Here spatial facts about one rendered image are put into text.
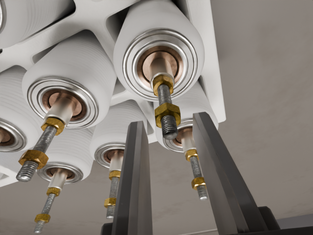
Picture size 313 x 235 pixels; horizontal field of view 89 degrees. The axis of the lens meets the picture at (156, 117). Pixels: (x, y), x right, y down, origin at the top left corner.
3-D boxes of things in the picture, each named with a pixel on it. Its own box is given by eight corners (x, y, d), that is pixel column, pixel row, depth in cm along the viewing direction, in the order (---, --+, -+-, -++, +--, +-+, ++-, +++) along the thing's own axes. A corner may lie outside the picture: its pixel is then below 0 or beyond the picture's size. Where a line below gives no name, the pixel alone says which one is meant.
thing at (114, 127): (127, 114, 44) (120, 176, 31) (98, 92, 39) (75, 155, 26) (154, 95, 40) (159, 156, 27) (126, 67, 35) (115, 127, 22)
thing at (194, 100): (201, 73, 37) (233, 131, 24) (173, 100, 42) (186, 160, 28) (171, 46, 32) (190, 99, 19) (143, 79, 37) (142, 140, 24)
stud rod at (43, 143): (55, 115, 18) (15, 181, 12) (55, 109, 17) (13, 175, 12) (65, 118, 18) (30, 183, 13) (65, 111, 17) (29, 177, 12)
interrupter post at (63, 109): (69, 114, 20) (59, 134, 18) (51, 102, 19) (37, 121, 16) (81, 104, 19) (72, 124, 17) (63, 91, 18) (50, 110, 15)
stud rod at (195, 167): (194, 143, 23) (210, 198, 17) (189, 146, 23) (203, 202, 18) (189, 140, 22) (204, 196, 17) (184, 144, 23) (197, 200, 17)
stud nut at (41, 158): (24, 158, 14) (18, 167, 13) (21, 147, 13) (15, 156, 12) (49, 162, 14) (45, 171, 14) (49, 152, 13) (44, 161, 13)
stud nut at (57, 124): (44, 127, 17) (40, 133, 16) (43, 115, 16) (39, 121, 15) (64, 131, 17) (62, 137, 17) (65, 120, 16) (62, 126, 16)
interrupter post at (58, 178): (60, 175, 30) (53, 193, 28) (51, 169, 28) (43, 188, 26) (71, 173, 30) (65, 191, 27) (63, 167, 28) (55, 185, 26)
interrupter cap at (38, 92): (75, 133, 23) (73, 137, 22) (16, 99, 18) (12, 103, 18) (112, 107, 20) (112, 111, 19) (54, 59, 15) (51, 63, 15)
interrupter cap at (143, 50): (194, 93, 19) (195, 96, 18) (131, 100, 19) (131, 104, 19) (199, 21, 14) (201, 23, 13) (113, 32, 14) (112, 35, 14)
